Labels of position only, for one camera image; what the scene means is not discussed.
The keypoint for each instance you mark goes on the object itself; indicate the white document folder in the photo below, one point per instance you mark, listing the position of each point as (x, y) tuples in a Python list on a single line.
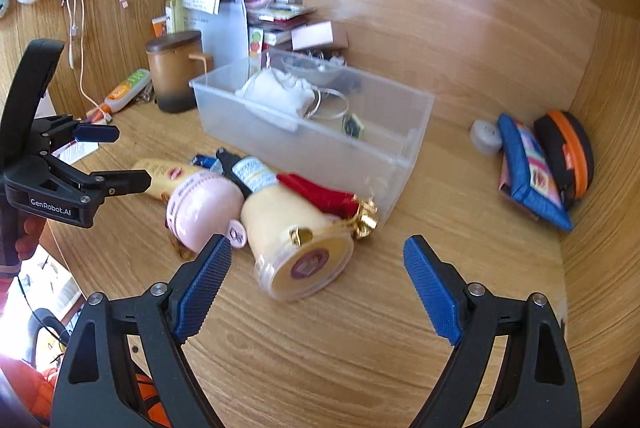
[(223, 27)]

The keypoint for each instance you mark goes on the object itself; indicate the green spray bottle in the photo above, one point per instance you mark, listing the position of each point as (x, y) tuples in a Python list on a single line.
[(250, 174)]

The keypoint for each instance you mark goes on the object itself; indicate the white small cardboard box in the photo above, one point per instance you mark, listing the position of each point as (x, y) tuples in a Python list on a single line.
[(321, 35)]

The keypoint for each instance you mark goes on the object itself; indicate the pink round case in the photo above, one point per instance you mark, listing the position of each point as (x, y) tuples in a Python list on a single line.
[(206, 204)]

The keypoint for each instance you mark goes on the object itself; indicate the black orange round case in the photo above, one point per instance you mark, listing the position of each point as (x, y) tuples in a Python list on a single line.
[(568, 152)]

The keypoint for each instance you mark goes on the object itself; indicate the clear plastic storage bin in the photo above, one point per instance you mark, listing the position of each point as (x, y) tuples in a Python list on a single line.
[(377, 166)]

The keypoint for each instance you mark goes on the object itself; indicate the blue staples box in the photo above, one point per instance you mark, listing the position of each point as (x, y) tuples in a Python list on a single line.
[(210, 163)]

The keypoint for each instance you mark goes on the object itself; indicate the cream plastic jar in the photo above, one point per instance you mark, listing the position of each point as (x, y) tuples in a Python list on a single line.
[(298, 250)]

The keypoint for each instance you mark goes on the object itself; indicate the stack of sticker packets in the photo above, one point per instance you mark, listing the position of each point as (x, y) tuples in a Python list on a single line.
[(272, 26)]

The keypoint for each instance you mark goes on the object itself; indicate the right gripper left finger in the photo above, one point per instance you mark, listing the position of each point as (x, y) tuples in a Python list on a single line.
[(97, 385)]

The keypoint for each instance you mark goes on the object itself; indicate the small dark square packet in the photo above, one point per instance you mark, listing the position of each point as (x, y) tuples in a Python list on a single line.
[(352, 126)]

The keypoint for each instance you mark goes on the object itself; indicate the yellow green bottle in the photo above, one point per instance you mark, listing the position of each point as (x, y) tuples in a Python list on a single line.
[(174, 15)]

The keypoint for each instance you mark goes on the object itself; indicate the gold tube bottle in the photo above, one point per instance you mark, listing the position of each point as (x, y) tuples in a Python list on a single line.
[(165, 176)]

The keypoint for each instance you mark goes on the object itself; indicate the white round container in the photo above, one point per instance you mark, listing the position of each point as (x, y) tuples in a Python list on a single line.
[(485, 137)]

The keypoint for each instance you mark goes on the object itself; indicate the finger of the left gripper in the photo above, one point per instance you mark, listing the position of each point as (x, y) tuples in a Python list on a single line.
[(73, 187), (51, 133)]

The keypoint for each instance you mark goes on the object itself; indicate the clear bowl of beads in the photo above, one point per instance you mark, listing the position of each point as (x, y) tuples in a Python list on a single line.
[(318, 72)]

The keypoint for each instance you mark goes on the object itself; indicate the brown mug with lid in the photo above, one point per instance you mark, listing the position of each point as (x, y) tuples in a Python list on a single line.
[(175, 60)]

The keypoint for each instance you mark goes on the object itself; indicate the blue zipper pouch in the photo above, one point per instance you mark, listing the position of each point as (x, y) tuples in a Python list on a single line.
[(528, 176)]

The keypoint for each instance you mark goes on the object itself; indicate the orange green marker pen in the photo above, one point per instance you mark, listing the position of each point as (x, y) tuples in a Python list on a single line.
[(120, 97)]

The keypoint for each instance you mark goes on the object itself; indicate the white drawstring pouch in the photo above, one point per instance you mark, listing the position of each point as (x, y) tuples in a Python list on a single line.
[(292, 95)]

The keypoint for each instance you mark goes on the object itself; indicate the person left hand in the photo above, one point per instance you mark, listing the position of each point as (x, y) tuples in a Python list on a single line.
[(29, 239)]

